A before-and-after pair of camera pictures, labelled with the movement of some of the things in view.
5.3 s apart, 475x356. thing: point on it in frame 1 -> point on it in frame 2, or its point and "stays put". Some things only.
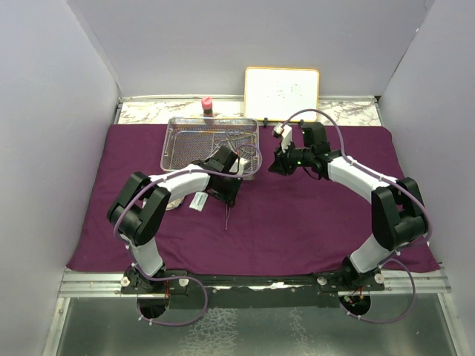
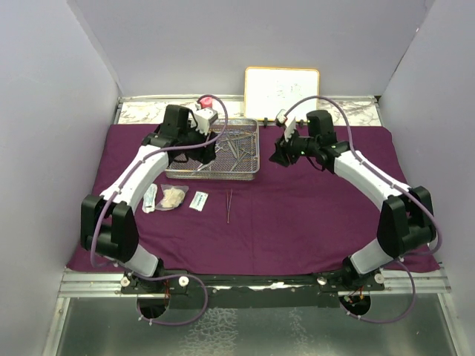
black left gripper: x=230 y=198 -> x=204 y=155
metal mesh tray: x=188 y=139 stays put
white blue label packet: x=198 y=201 stays put
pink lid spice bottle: x=207 y=104 stays put
